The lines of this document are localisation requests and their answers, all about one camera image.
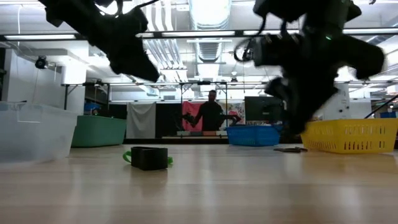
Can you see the floral hanging cloth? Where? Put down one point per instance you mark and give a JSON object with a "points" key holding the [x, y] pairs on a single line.
{"points": [[237, 109]]}

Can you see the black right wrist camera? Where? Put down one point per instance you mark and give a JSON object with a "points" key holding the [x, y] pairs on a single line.
{"points": [[273, 51]]}

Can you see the long ceiling light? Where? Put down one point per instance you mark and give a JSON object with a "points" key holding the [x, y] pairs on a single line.
{"points": [[370, 31], [199, 33], [40, 36]]}

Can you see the black slanted rod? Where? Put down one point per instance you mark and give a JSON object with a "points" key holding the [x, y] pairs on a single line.
{"points": [[382, 107]]}

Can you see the blue plastic basket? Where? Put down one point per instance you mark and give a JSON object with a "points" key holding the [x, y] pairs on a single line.
{"points": [[255, 135]]}

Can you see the black monitor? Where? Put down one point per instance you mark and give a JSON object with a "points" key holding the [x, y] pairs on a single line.
{"points": [[261, 109]]}

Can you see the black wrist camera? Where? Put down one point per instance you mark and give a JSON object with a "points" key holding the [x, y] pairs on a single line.
{"points": [[273, 51], [133, 18]]}

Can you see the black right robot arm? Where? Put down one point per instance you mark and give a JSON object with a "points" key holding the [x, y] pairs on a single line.
{"points": [[326, 12]]}

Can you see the blue storage bin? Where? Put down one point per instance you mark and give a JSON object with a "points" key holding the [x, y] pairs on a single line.
{"points": [[91, 108]]}

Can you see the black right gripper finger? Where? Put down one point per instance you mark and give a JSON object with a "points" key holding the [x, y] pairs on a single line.
{"points": [[321, 105], [300, 118]]}

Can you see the white cylindrical appliance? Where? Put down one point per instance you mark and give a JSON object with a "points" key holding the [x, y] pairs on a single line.
{"points": [[342, 105]]}

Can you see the black ceiling camera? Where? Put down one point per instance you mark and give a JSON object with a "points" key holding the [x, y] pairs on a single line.
{"points": [[41, 63]]}

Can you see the pink hanging cloth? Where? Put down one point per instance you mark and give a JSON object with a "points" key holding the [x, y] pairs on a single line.
{"points": [[189, 107]]}

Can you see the person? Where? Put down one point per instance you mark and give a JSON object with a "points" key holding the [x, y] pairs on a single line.
{"points": [[211, 115]]}

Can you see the teal plastic basket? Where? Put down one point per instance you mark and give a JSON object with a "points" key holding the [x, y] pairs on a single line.
{"points": [[99, 130]]}

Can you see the small background robot arm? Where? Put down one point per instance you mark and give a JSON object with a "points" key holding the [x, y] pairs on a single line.
{"points": [[233, 118], [188, 118]]}

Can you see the green rubber band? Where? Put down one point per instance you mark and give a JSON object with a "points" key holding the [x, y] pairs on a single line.
{"points": [[126, 157]]}

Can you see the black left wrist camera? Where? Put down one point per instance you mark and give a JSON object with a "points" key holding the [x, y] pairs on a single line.
{"points": [[133, 18]]}

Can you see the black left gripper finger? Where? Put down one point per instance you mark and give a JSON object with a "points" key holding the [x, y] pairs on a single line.
{"points": [[136, 71], [147, 65]]}

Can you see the grey hanging cloth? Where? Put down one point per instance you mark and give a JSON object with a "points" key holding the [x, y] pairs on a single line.
{"points": [[140, 121]]}

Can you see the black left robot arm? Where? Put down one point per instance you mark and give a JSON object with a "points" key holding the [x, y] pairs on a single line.
{"points": [[71, 15]]}

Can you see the clear plastic bin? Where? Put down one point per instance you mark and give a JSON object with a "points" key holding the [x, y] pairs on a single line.
{"points": [[37, 137]]}

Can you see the yellow plastic basket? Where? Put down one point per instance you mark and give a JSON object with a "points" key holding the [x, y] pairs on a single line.
{"points": [[342, 146]]}

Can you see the ceiling air vent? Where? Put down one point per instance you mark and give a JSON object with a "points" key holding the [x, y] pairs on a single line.
{"points": [[209, 51]]}

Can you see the blue box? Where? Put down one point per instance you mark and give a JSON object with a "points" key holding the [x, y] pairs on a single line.
{"points": [[388, 114]]}

